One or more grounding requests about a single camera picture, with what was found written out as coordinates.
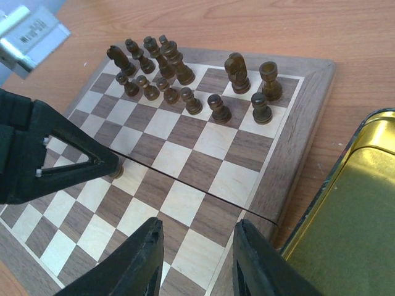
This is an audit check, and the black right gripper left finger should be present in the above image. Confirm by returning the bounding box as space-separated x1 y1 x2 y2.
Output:
57 217 164 295

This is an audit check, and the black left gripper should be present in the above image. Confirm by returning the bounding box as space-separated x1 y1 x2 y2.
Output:
1 89 119 204

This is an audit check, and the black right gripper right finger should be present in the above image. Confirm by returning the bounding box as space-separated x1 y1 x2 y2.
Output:
233 219 321 295

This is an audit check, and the dark wooden knight piece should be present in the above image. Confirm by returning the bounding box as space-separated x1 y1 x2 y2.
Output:
106 45 136 77

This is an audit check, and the dark wooden bishop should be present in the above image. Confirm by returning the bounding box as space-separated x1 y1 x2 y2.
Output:
125 38 156 74

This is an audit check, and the dark wooden chess piece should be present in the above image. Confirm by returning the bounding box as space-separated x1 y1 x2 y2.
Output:
143 36 175 80

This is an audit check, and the dark wooden king piece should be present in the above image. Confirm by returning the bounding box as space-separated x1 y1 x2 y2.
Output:
159 35 195 86

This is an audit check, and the dark wooden rook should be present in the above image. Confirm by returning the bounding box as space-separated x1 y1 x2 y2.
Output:
259 61 283 101

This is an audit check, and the wooden folding chess board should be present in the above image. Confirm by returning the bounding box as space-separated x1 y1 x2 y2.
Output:
1 48 336 295

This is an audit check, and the gold tin tray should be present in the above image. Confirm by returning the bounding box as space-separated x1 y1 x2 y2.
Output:
281 108 394 295

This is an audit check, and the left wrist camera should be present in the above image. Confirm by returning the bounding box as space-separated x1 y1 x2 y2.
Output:
1 5 71 79

